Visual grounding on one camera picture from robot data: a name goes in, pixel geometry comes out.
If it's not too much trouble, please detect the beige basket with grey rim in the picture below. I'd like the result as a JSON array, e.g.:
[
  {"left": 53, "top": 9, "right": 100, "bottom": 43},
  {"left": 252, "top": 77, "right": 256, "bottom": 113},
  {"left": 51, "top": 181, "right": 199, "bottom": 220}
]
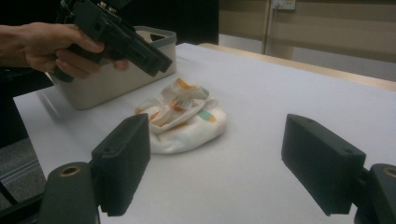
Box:
[{"left": 46, "top": 25, "right": 177, "bottom": 111}]

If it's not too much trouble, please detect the white wall socket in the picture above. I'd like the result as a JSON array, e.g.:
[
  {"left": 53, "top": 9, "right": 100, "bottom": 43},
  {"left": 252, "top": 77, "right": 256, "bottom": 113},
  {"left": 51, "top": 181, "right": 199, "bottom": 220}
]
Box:
[{"left": 272, "top": 0, "right": 297, "bottom": 11}]

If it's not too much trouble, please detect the white table cover board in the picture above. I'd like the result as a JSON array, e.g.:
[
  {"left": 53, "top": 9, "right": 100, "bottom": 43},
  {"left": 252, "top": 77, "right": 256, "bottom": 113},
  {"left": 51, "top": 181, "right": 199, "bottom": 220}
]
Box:
[{"left": 13, "top": 42, "right": 396, "bottom": 224}]

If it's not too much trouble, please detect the white patterned cloth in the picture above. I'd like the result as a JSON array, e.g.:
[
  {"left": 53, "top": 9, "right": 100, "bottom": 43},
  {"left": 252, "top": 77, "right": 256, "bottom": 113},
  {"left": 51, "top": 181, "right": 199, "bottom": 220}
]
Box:
[{"left": 134, "top": 77, "right": 228, "bottom": 155}]

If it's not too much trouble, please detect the wooden table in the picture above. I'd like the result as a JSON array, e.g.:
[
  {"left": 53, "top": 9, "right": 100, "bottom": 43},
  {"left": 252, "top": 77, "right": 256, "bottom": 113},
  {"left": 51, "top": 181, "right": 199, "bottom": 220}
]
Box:
[{"left": 199, "top": 42, "right": 396, "bottom": 93}]

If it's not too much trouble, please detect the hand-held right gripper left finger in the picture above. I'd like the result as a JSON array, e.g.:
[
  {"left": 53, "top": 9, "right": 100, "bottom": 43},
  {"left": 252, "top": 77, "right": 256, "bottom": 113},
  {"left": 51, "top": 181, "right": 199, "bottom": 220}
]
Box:
[{"left": 91, "top": 112, "right": 152, "bottom": 217}]

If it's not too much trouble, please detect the light wooden shelf unit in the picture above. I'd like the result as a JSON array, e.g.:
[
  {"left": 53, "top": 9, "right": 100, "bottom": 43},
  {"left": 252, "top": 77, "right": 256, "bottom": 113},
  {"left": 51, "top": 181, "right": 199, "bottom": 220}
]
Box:
[{"left": 218, "top": 0, "right": 396, "bottom": 64}]

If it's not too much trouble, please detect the black curtain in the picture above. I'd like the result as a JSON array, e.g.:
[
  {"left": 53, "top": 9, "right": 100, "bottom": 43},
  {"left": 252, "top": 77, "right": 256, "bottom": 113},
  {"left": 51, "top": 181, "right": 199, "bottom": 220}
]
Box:
[{"left": 0, "top": 0, "right": 219, "bottom": 46}]

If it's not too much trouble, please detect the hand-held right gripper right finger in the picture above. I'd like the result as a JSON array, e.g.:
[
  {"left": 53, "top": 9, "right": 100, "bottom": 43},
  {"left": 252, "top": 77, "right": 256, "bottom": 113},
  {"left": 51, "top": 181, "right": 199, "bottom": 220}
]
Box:
[{"left": 280, "top": 113, "right": 367, "bottom": 217}]

